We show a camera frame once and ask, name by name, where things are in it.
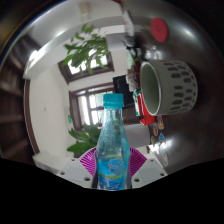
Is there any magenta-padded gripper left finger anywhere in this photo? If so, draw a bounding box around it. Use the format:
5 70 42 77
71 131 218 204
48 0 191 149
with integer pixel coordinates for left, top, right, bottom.
57 148 100 189

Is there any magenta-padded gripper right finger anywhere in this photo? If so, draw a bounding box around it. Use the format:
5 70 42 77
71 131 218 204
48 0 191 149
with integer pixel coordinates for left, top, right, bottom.
128 148 168 188

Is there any clear blue-capped drink bottle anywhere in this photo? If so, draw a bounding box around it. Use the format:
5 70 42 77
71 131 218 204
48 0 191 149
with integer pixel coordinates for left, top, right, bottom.
95 92 132 191

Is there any dark wooden glazed double door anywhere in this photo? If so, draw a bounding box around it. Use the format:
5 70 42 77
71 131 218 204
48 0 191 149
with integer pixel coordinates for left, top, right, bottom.
68 83 116 132

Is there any grey patterned ceramic mug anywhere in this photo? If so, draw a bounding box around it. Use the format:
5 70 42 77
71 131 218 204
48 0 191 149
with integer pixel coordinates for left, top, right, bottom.
139 59 199 117

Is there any dark wooden framed window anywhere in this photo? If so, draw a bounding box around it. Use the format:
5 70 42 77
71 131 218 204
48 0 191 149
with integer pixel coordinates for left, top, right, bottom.
58 53 115 84

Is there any flat round red coaster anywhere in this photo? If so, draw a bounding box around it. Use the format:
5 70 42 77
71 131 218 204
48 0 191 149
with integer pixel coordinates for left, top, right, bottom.
149 17 169 43

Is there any white printed paper sheet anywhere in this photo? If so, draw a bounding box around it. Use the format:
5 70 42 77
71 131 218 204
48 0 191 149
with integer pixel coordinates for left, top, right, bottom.
121 9 135 34

